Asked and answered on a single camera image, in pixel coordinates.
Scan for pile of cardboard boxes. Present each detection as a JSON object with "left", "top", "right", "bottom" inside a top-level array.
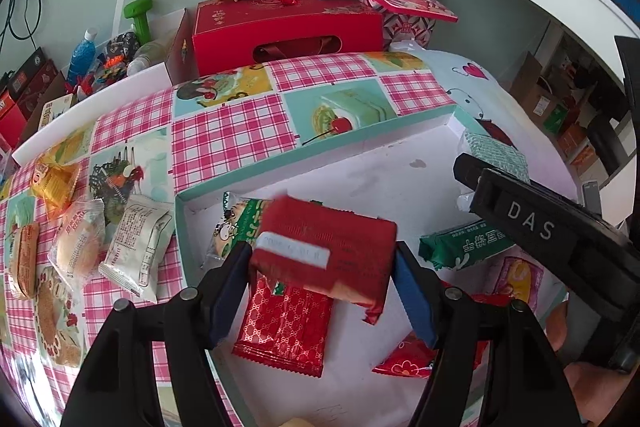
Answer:
[{"left": 510, "top": 52, "right": 602, "bottom": 174}]

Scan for white cartoon print cloth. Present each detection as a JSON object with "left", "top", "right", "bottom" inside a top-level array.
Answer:
[{"left": 390, "top": 49, "right": 577, "bottom": 188}]

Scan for white tray box teal rim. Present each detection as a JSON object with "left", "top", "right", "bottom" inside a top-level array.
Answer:
[{"left": 174, "top": 103, "right": 571, "bottom": 427}]

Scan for green dumbbell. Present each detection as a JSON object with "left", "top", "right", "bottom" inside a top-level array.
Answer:
[{"left": 124, "top": 0, "right": 156, "bottom": 44}]

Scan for clear plastic bottle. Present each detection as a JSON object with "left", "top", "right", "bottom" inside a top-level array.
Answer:
[{"left": 127, "top": 39, "right": 172, "bottom": 76}]

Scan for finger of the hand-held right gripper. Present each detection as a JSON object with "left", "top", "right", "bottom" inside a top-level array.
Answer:
[{"left": 453, "top": 152, "right": 532, "bottom": 191}]

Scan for pale yellow snack box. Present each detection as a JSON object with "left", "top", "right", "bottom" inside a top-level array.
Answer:
[{"left": 39, "top": 94, "right": 77, "bottom": 130}]

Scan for white snack packet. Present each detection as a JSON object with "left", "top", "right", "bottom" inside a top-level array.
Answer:
[{"left": 99, "top": 194, "right": 174, "bottom": 304}]

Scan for clear bun packet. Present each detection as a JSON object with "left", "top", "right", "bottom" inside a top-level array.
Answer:
[{"left": 51, "top": 201, "right": 107, "bottom": 281}]

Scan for blue bottle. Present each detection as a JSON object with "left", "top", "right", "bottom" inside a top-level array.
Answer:
[{"left": 66, "top": 28, "right": 99, "bottom": 86}]

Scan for black cables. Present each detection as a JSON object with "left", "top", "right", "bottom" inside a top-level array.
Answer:
[{"left": 0, "top": 0, "right": 44, "bottom": 44}]

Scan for dark red snack packet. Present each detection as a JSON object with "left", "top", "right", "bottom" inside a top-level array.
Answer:
[{"left": 250, "top": 196, "right": 399, "bottom": 326}]

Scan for orange print bread packet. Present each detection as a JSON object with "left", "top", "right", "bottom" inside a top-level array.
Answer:
[{"left": 7, "top": 221, "right": 42, "bottom": 301}]

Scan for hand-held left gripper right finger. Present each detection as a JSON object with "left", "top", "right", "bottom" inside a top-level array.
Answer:
[{"left": 391, "top": 241, "right": 583, "bottom": 427}]

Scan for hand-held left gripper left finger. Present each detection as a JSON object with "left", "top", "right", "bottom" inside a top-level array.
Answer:
[{"left": 60, "top": 241, "right": 252, "bottom": 427}]

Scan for pink snack packet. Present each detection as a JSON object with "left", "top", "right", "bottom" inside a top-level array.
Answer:
[{"left": 487, "top": 256, "right": 544, "bottom": 314}]

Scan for green cartoon snack packet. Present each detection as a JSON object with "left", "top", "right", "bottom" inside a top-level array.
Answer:
[{"left": 202, "top": 192, "right": 277, "bottom": 269}]

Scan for large red gift box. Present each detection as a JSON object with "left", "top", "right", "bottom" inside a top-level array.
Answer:
[{"left": 192, "top": 0, "right": 385, "bottom": 78}]

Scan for bag of colourful toys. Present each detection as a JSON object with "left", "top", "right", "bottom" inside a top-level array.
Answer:
[{"left": 80, "top": 32, "right": 142, "bottom": 96}]

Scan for red patterned snack packet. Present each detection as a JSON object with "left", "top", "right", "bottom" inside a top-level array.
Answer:
[{"left": 232, "top": 274, "right": 334, "bottom": 379}]

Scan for person's right hand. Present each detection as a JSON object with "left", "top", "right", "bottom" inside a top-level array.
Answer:
[{"left": 544, "top": 301, "right": 640, "bottom": 427}]

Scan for white foam board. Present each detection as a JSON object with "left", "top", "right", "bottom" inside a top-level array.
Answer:
[{"left": 12, "top": 62, "right": 169, "bottom": 166}]

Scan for stack of red boxes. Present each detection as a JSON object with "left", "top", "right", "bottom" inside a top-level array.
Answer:
[{"left": 0, "top": 47, "right": 67, "bottom": 148}]

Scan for green patterned snack packet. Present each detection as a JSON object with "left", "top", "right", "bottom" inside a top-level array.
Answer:
[{"left": 462, "top": 130, "right": 532, "bottom": 186}]

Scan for yellow snack packet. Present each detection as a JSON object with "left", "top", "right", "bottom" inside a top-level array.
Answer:
[{"left": 30, "top": 159, "right": 82, "bottom": 221}]

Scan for red patterned box lid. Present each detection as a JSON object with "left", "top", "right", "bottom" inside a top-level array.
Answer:
[{"left": 360, "top": 0, "right": 459, "bottom": 48}]

